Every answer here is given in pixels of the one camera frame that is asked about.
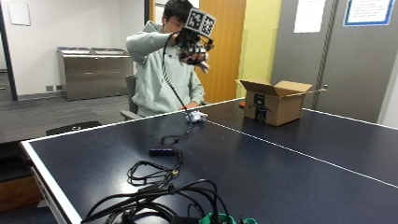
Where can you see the wooden door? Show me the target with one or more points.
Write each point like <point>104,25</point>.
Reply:
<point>224,49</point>

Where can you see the white cube of black markers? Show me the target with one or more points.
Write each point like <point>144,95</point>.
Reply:
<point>200,21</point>

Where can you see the the person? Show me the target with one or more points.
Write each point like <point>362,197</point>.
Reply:
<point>160,84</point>

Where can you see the white crumpled soft thing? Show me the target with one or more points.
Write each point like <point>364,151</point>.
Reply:
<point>196,116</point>

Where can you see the small orange thing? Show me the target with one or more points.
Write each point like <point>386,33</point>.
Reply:
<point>241,104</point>

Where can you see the grey office chair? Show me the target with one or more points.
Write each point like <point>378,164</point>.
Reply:
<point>131,102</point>

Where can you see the stainless steel bin cabinet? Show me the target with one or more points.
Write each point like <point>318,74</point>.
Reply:
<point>95,73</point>

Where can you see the open cardboard box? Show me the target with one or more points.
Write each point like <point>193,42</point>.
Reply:
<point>273,102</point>

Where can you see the white paper sheet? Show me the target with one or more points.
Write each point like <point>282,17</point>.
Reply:
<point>309,15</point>

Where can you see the small black hub box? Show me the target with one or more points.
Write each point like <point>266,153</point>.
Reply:
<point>161,151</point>

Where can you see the black chair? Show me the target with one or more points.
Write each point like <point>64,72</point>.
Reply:
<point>73,127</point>

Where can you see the blue framed poster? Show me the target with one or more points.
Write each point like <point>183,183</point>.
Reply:
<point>369,12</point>

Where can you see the green clamp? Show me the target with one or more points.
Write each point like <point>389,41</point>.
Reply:
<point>220,219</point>

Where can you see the wooden bench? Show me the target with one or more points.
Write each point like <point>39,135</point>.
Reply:
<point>19,193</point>

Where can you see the wall outlet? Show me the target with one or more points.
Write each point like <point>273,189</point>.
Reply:
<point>49,88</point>

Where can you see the white wall board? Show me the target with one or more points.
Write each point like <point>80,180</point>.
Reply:
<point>19,13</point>

